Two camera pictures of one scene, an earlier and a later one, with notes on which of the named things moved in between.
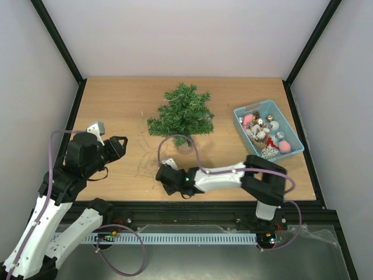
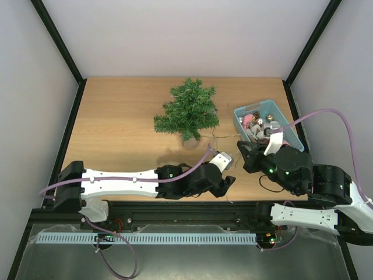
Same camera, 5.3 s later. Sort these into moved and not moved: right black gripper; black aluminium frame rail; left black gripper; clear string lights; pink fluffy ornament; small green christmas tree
Moved: small green christmas tree; clear string lights; left black gripper; right black gripper
Not moved: black aluminium frame rail; pink fluffy ornament
